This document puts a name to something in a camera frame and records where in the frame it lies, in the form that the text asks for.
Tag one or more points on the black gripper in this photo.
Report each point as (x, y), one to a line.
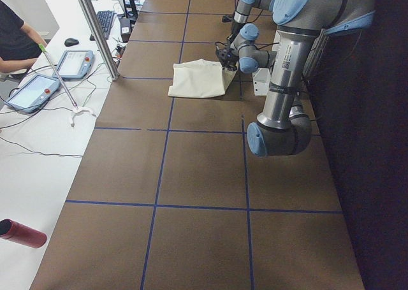
(230, 60)
(236, 29)

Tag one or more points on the white cotton t-shirt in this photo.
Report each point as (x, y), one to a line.
(200, 79)

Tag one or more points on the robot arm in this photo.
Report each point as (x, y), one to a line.
(242, 12)
(283, 128)

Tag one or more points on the black power adapter box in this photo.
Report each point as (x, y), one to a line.
(125, 29)

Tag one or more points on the black keyboard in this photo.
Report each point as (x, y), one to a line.
(105, 19)

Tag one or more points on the far teach pendant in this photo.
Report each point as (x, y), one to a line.
(75, 64)

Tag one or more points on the teach pendant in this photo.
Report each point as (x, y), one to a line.
(75, 64)
(34, 94)

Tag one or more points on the black computer mouse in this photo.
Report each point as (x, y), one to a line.
(69, 42)

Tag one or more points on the metal reach stick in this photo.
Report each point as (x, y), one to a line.
(46, 54)

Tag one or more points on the near teach pendant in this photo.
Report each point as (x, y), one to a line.
(34, 94)

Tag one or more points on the seated person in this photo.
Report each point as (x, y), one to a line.
(19, 42)

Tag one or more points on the red water bottle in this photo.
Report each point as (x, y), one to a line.
(16, 232)

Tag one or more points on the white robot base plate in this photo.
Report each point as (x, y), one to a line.
(261, 81)

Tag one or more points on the aluminium frame post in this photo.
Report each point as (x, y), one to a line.
(96, 31)

